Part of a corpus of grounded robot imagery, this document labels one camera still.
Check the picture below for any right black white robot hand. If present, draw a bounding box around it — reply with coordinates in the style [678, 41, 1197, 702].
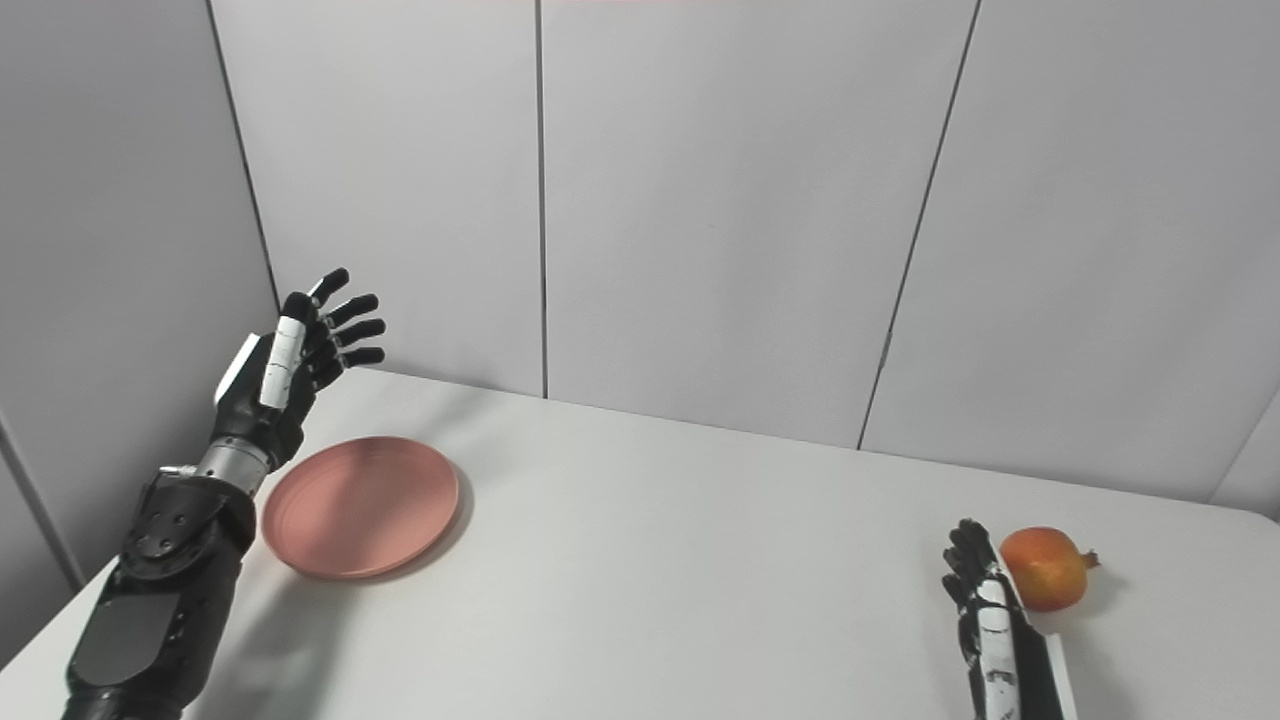
[939, 518, 1080, 720]

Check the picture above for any red yellow pomegranate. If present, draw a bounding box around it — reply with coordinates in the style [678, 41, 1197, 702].
[999, 526, 1102, 614]

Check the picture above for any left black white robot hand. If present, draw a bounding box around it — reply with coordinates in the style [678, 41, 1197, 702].
[211, 267, 388, 472]

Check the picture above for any pink round plate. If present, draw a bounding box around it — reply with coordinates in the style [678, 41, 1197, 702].
[261, 436, 462, 582]

